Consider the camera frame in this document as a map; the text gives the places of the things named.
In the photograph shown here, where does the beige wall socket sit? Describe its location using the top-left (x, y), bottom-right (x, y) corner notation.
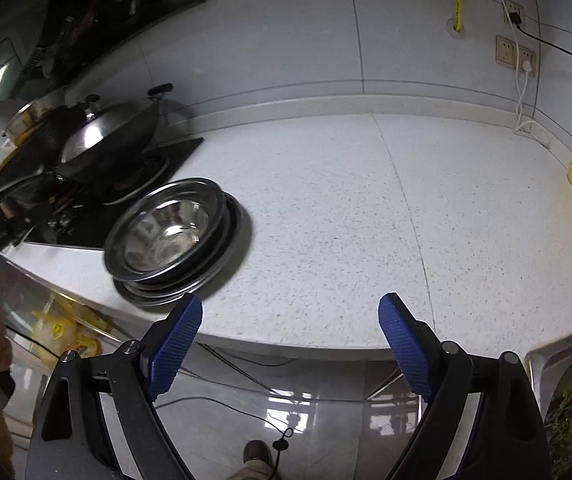
top-left (495, 36), bottom-right (537, 75)

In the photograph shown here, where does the yellow bag under counter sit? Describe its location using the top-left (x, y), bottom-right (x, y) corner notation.
top-left (30, 296), bottom-right (110, 370)

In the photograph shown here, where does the small stainless steel bowl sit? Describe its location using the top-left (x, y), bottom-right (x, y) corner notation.
top-left (124, 198), bottom-right (210, 272)

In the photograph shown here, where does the black power cable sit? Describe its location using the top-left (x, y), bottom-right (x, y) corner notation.
top-left (507, 8), bottom-right (572, 73)

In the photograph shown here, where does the steel pot with lid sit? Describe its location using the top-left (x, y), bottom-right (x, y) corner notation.
top-left (2, 89), bottom-right (65, 146)

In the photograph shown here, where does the black gas stove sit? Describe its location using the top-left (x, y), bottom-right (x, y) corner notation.
top-left (0, 138), bottom-right (203, 249)

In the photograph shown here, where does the shoe on floor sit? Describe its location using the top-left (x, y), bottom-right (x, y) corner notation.
top-left (243, 440), bottom-right (273, 468)

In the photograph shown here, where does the black wok with lid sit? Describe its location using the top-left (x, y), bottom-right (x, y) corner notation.
top-left (0, 82), bottom-right (173, 197)

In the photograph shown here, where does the black cable on floor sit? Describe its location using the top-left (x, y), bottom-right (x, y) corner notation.
top-left (154, 341), bottom-right (387, 480)

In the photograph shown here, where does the stainless steel plate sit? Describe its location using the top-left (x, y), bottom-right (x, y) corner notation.
top-left (112, 193), bottom-right (245, 309)
top-left (104, 178), bottom-right (226, 283)

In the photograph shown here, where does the white power cable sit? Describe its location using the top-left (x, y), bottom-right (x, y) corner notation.
top-left (495, 0), bottom-right (552, 150)

